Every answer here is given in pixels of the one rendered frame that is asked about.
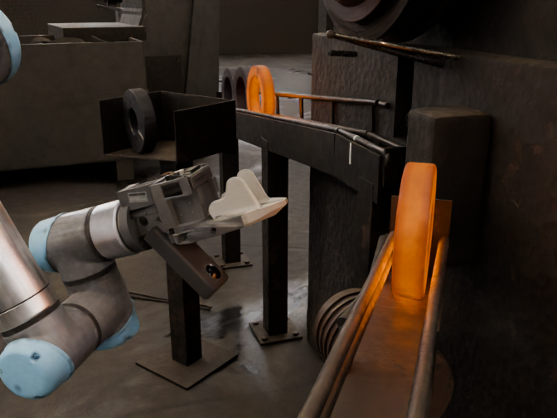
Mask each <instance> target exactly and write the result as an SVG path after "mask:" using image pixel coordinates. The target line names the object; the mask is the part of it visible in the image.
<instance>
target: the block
mask: <svg viewBox="0 0 557 418"><path fill-rule="evenodd" d="M491 122H492V119H491V116H490V115H489V113H487V112H485V111H482V110H479V109H474V108H470V107H467V106H464V105H450V106H436V107H422V108H416V109H412V110H411V111H410V112H409V122H408V133H407V146H406V158H405V165H406V164H407V163H409V162H412V163H433V164H435V165H436V168H437V181H436V193H435V199H443V200H452V201H453V207H452V216H451V225H450V233H449V242H448V243H449V249H448V266H447V267H453V266H458V265H469V264H471V263H473V262H474V260H475V259H476V254H477V241H478V233H479V226H480V218H481V210H482V197H483V189H484V182H485V174H486V166H487V153H488V145H489V138H490V130H491Z"/></svg>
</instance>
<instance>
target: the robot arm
mask: <svg viewBox="0 0 557 418"><path fill-rule="evenodd" d="M21 55H22V53H21V45H20V41H19V38H18V36H17V33H16V32H15V31H14V29H13V27H12V24H11V22H10V21H9V19H8V18H7V17H6V16H5V14H4V13H3V12H2V11H0V85H2V84H4V83H6V82H7V81H9V80H10V79H11V78H12V77H13V76H14V75H15V74H16V73H17V70H18V68H19V65H20V63H21ZM168 173H170V174H168ZM163 176H165V177H163ZM159 178H160V179H159ZM219 190H220V189H219V186H218V183H217V181H216V176H213V175H212V172H211V168H210V165H209V163H203V164H200V165H196V166H193V167H190V168H185V169H181V170H178V171H175V172H172V171H171V172H167V173H164V174H163V175H161V176H160V177H158V179H157V180H155V181H151V182H145V183H142V184H139V183H135V184H132V185H129V186H128V187H126V188H125V189H123V190H121V191H119V192H116V193H117V196H118V198H119V199H118V200H117V201H113V202H108V203H105V204H102V205H98V206H95V207H89V208H85V209H82V210H78V211H73V212H64V213H61V214H59V215H57V216H54V217H52V218H49V219H46V220H44V221H40V222H39V223H38V224H36V225H35V227H34V228H33V229H32V231H31V234H30V237H29V249H28V247H27V245H26V243H25V241H24V240H23V239H22V236H21V235H20V233H19V231H18V230H17V228H16V227H15V225H14V223H13V222H12V219H11V218H10V216H9V215H8V214H7V211H6V209H5V208H4V206H3V204H2V203H1V201H0V334H1V335H2V337H3V339H4V341H5V342H6V344H7V346H6V347H5V349H4V351H3V352H2V354H1V355H0V377H1V379H2V381H3V383H4V384H5V385H6V386H7V388H8V389H9V390H10V391H12V392H13V393H15V394H16V395H18V396H21V397H24V398H27V399H41V398H45V397H47V396H49V395H50V394H51V393H52V392H53V391H54V390H55V389H56V388H57V387H58V386H60V385H61V384H62V383H63V382H66V381H67V380H69V379H70V378H71V377H72V375H73V374H74V371H75V370H76V369H77V368H78V367H79V366H80V365H81V364H82V363H83V362H84V361H85V360H86V358H87V357H88V356H89V355H90V354H91V353H92V352H94V351H95V350H108V349H111V348H116V347H118V346H120V345H122V344H124V343H126V341H127V340H129V339H131V338H132V337H133V336H134V335H135V334H136V333H137V332H138V330H139V326H140V323H139V320H138V316H137V313H136V311H135V304H134V301H133V300H132V299H131V297H130V295H129V293H128V290H127V287H126V285H125V283H124V280H123V277H122V275H121V274H120V271H119V268H118V266H117V263H116V261H115V259H117V258H121V257H125V256H129V255H136V254H138V253H140V252H141V251H145V250H151V249H152V248H153V249H154V250H155V251H156V252H157V253H158V254H159V255H160V256H161V257H162V258H163V259H164V260H165V261H166V262H167V263H168V264H169V265H170V266H171V267H172V268H173V269H174V270H175V271H176V272H177V273H178V274H179V275H180V276H181V277H182V278H183V279H184V280H185V281H186V282H187V283H188V284H189V285H190V286H191V287H192V288H193V289H194V290H195V291H196V292H197V293H198V294H199V295H200V296H201V297H202V298H203V299H209V298H210V297H211V296H212V295H213V294H214V293H215V292H216V291H217V290H218V289H219V288H220V287H221V286H222V285H223V284H224V283H225V282H226V281H227V280H228V274H227V273H226V272H224V271H223V269H222V268H221V267H220V266H218V264H217V263H216V262H215V261H213V259H212V258H211V257H210V256H209V255H208V254H207V253H206V252H205V251H204V250H203V249H202V248H201V247H200V246H199V245H198V244H197V243H196V242H198V241H201V240H204V239H208V238H211V237H215V236H220V235H223V234H225V233H228V232H231V231H235V230H239V229H241V228H243V227H244V226H249V225H252V224H254V223H256V222H259V221H262V220H264V219H267V218H269V217H271V216H274V215H276V214H277V213H278V212H279V211H280V210H281V209H282V208H283V207H284V206H285V205H286V204H287V203H288V199H287V198H286V197H273V198H270V197H268V196H267V194H266V193H265V191H264V189H263V188H262V187H261V185H260V183H259V181H258V179H257V178H256V176H255V175H254V173H253V172H251V171H250V170H249V169H243V170H241V171H239V172H238V174H237V177H232V178H230V179H229V180H228V181H227V183H226V190H225V193H223V194H222V196H221V198H220V199H219V197H218V195H217V193H218V191H219ZM39 266H40V267H39ZM41 270H44V271H47V272H55V273H58V272H59V274H60V276H61V279H62V281H63V283H64V286H65V288H66V291H67V293H68V295H69V298H68V299H67V300H65V301H64V302H63V303H61V302H60V300H59V299H58V298H57V296H56V294H55V292H54V290H53V289H52V287H51V285H50V284H49V282H48V280H47V279H46V277H45V276H44V274H43V272H42V271H41Z"/></svg>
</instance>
